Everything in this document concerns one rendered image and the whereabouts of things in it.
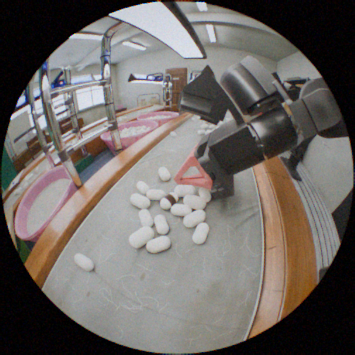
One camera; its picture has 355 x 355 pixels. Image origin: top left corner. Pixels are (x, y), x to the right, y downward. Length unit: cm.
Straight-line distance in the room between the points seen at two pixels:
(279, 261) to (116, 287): 22
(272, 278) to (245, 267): 5
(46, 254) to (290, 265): 36
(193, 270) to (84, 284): 16
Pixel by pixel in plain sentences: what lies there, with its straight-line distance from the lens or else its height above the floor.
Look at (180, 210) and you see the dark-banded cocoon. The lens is 18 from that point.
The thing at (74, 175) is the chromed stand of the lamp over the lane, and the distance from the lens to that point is 27.
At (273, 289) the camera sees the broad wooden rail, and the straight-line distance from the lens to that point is 20.
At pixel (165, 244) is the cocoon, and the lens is 15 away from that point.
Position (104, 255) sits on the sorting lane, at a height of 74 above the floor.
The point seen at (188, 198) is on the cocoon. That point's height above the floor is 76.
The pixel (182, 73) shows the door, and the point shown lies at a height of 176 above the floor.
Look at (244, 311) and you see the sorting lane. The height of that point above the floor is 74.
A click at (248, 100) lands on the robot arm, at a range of 16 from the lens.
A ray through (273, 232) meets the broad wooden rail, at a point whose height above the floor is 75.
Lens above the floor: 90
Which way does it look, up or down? 40 degrees down
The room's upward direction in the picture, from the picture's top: straight up
